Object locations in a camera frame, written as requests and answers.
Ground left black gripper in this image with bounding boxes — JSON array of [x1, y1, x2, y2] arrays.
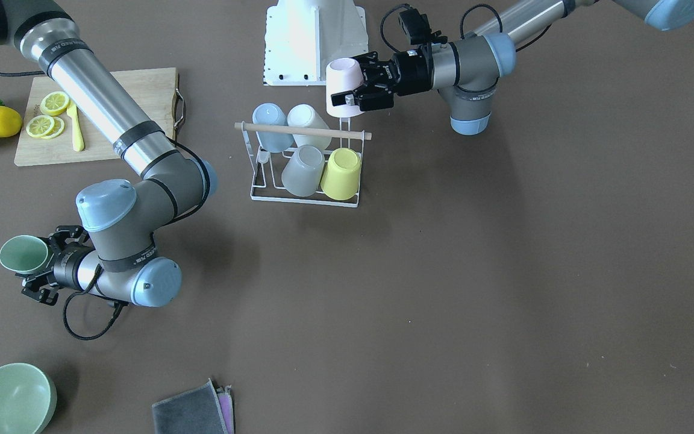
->
[[330, 48, 433, 112]]

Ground yellow plastic cup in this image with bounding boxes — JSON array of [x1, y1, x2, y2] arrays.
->
[[320, 148, 361, 201]]

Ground green plastic cup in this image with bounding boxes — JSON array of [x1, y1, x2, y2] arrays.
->
[[0, 234, 53, 275]]

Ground lemon slice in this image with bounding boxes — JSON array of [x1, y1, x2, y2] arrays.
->
[[25, 115, 56, 139], [39, 91, 72, 116]]

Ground pink plastic cup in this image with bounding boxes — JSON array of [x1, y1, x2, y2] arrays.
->
[[325, 57, 364, 118]]

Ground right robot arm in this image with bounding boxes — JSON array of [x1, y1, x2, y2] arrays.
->
[[0, 1, 217, 325]]

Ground wooden cutting board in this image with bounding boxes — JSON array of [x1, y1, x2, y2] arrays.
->
[[14, 67, 179, 167]]

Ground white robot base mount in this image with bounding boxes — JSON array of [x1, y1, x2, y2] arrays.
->
[[263, 1, 368, 86]]

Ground cream white plastic cup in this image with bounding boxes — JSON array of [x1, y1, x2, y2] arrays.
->
[[287, 104, 331, 151]]

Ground green bowl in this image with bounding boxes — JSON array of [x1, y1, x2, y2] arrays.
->
[[0, 363, 57, 433]]

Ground grey folded cloth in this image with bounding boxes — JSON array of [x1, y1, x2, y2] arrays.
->
[[152, 381, 235, 433]]

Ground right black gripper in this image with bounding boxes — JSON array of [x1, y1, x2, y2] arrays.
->
[[17, 225, 94, 307]]

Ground light blue plastic cup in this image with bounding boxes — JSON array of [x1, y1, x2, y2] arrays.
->
[[252, 102, 294, 153]]

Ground grey plastic cup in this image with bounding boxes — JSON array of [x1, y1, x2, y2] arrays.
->
[[281, 145, 325, 197]]

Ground white wire cup holder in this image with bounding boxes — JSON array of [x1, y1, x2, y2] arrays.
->
[[234, 118, 372, 208]]

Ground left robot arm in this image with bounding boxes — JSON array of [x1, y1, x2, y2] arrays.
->
[[326, 1, 589, 136]]

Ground yellow plastic knife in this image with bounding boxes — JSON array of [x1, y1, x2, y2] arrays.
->
[[66, 101, 85, 152]]

